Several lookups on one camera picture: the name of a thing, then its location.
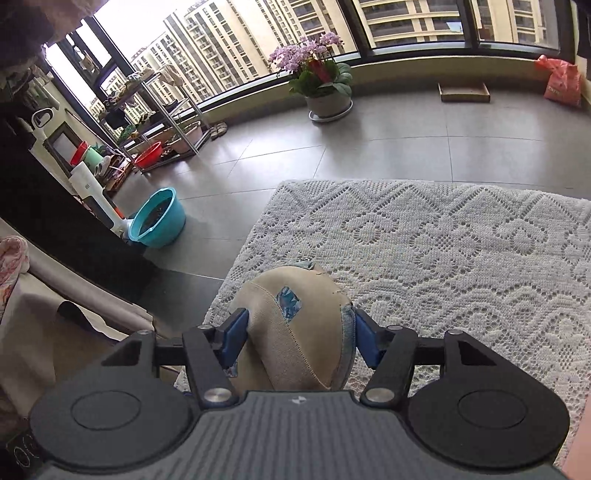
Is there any teal plastic basin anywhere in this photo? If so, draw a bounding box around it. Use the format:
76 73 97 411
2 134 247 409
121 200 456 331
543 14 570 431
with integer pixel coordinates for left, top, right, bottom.
127 187 187 249

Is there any potted pink orchid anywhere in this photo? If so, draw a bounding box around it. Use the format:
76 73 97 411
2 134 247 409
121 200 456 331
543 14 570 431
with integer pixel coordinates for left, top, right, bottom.
269 31 354 123

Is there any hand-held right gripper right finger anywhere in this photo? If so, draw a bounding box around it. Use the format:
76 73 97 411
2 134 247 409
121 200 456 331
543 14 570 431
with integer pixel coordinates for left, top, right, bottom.
353 308 502 409

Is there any white air purifier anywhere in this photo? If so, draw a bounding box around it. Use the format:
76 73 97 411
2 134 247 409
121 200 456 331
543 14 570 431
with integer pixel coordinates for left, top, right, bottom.
69 161 128 232

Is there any pink plastic bag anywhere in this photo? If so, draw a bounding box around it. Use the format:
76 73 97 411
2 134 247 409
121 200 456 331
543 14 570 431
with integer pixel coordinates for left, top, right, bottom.
536 54 583 110

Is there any pink floral cloth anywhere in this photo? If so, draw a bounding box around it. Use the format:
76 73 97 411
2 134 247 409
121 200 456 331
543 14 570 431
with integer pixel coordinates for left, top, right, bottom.
0 235 31 320

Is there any white lace tablecloth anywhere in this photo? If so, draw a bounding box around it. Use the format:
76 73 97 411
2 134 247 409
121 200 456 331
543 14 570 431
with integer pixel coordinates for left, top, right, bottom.
175 179 591 468

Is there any beige cap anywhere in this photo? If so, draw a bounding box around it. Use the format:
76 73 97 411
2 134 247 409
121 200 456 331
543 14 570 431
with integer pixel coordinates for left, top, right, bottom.
228 261 356 392

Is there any metal storage rack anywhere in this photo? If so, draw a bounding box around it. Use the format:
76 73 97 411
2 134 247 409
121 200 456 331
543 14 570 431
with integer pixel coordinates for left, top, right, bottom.
99 68 218 174

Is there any cardboard tray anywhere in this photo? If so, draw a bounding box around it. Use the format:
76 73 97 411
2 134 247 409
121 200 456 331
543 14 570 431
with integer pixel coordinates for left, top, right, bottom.
438 82 491 103

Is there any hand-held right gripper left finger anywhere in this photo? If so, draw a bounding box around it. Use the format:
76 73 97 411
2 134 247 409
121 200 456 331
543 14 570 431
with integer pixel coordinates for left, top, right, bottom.
104 308 250 409

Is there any red plastic basin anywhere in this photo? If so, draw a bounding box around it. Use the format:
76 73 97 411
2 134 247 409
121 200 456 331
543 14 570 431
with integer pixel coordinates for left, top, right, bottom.
134 141 164 169

